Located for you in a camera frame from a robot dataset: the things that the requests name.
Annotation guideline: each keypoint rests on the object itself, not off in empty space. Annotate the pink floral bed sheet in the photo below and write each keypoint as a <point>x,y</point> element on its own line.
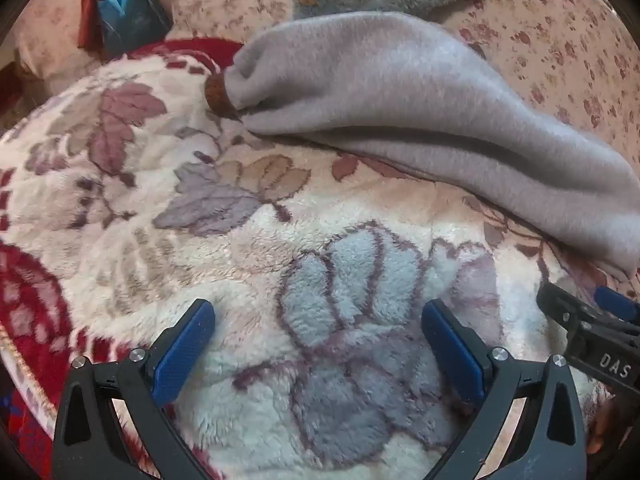
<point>560,35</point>

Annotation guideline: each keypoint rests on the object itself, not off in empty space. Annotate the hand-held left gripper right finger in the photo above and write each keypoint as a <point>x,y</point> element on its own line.
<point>452,350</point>

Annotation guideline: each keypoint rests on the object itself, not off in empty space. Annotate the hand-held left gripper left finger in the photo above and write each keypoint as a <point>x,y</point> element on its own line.
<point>185,345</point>

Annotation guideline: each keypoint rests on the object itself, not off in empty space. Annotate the red box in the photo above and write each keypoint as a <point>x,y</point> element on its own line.
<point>90,0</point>

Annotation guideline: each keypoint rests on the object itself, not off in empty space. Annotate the grey fleece pants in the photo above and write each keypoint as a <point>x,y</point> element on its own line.
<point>400,90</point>

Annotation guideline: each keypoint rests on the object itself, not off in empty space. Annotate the floral pillow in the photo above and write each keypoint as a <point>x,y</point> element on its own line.
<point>230,5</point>
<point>50,35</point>

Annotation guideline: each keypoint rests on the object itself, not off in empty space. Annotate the floral plush blanket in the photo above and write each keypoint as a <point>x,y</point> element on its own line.
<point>250,260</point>

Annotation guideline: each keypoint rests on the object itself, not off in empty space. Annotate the blue plastic bag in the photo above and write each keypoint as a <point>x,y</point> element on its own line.
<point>132,20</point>

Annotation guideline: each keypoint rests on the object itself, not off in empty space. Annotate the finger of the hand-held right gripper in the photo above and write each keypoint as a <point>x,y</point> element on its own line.
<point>600,350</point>
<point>617,302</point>

